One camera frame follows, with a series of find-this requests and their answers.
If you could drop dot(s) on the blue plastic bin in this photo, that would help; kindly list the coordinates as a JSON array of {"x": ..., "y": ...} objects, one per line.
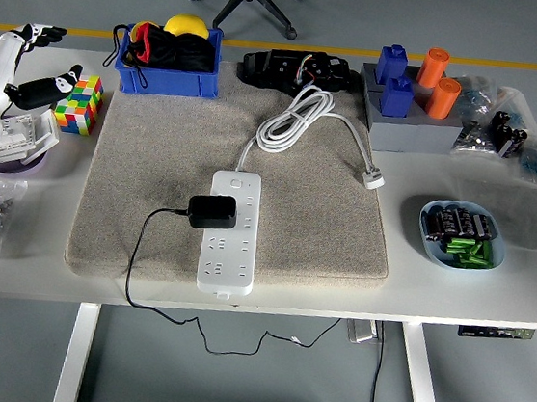
[{"x": 165, "y": 82}]

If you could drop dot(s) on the bag of silver parts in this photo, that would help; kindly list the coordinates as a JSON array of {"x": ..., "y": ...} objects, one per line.
[{"x": 474, "y": 139}]

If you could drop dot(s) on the black capacitor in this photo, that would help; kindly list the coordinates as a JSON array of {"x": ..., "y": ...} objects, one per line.
[
  {"x": 483, "y": 226},
  {"x": 450, "y": 222},
  {"x": 465, "y": 222},
  {"x": 433, "y": 224}
]

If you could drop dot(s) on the bag of black capacitors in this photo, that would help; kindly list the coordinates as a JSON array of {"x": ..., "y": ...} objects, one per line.
[{"x": 509, "y": 134}]

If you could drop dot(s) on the black cloth bundle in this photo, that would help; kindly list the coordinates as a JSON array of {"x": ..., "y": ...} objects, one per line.
[{"x": 188, "y": 53}]

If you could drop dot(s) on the red yellow black pouch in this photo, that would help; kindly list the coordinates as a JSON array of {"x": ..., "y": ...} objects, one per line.
[{"x": 145, "y": 44}]

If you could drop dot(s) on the yellow ball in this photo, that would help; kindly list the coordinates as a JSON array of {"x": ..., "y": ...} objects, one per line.
[{"x": 186, "y": 26}]

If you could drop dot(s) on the black electronic device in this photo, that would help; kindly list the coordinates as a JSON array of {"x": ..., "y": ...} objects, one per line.
[{"x": 273, "y": 70}]

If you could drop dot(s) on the light blue dish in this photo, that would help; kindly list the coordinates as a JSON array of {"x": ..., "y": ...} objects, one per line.
[{"x": 430, "y": 251}]

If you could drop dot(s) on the grey block base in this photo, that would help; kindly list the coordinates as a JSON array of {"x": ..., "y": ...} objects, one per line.
[{"x": 412, "y": 130}]

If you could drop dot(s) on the grey-brown mat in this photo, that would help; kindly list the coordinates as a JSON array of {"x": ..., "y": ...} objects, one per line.
[{"x": 319, "y": 226}]

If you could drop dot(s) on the white power strip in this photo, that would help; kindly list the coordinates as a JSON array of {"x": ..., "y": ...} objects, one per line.
[{"x": 227, "y": 264}]

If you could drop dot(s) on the black plug adapter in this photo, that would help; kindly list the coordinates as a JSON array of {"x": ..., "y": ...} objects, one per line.
[{"x": 211, "y": 211}]

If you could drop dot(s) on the orange cylinder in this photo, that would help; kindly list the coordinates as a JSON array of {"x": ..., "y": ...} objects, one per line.
[
  {"x": 442, "y": 99},
  {"x": 431, "y": 66}
]

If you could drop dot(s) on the black table control box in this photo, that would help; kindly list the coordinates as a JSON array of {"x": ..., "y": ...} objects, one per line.
[{"x": 491, "y": 332}]

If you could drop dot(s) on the multicolour puzzle cube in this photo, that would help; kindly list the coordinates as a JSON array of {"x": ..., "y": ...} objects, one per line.
[{"x": 82, "y": 112}]

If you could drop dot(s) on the white table leg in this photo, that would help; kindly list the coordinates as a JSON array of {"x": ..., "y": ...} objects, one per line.
[
  {"x": 421, "y": 373},
  {"x": 76, "y": 358}
]

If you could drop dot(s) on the grey metal plate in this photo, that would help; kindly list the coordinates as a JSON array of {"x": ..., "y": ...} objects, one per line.
[{"x": 361, "y": 332}]

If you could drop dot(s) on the blue block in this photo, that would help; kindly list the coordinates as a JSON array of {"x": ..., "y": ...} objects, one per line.
[
  {"x": 391, "y": 64},
  {"x": 396, "y": 99}
]

